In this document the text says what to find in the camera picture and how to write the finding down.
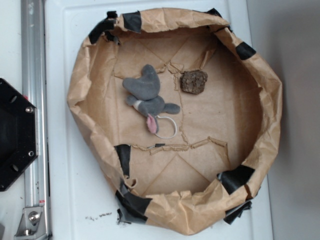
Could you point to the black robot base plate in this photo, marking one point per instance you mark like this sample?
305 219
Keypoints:
18 134

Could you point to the brown rough rock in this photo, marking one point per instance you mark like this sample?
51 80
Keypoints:
193 81

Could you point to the metal corner bracket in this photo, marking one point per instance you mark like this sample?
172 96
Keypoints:
32 225

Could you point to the aluminium extrusion rail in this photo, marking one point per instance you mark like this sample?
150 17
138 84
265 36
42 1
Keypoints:
33 56

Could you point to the white plastic board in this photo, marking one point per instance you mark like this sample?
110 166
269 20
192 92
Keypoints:
82 203

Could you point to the gray plush mouse toy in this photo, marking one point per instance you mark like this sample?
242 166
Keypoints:
144 97

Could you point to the brown paper bag tray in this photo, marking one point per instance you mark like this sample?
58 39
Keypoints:
213 155

